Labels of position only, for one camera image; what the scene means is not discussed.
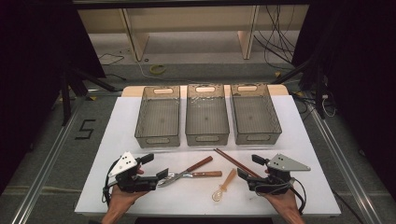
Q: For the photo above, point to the light wooden spoon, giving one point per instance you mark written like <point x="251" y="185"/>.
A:
<point x="229" y="179"/>

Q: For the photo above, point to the black metal stand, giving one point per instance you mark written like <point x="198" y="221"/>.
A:
<point x="319" y="93"/>

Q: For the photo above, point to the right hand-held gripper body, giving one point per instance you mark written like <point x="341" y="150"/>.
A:
<point x="274" y="185"/>

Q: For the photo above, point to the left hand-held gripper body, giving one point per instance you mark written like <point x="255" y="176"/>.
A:
<point x="132" y="183"/>

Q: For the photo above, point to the person's right hand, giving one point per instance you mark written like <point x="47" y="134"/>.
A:
<point x="286" y="203"/>

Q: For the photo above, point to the grey translucent plastic bin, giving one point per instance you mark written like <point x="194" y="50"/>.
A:
<point x="255" y="116"/>
<point x="158" y="118"/>
<point x="207" y="118"/>

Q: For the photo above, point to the yellow tape roll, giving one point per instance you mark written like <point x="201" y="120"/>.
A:
<point x="157" y="69"/>

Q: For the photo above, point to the light wooden desk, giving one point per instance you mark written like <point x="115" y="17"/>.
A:
<point x="186" y="20"/>

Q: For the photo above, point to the person's left hand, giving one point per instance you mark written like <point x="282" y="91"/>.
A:
<point x="121" y="200"/>

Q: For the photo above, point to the metal floor rail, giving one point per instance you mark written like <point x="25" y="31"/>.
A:
<point x="345" y="168"/>
<point x="46" y="168"/>

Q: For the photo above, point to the brown wooden chopstick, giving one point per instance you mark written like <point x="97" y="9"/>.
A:
<point x="234" y="160"/>

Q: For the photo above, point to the black curtain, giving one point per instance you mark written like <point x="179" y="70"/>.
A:
<point x="31" y="77"/>
<point x="364" y="77"/>

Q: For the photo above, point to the black tripod stand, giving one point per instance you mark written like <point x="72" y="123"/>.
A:
<point x="67" y="99"/>

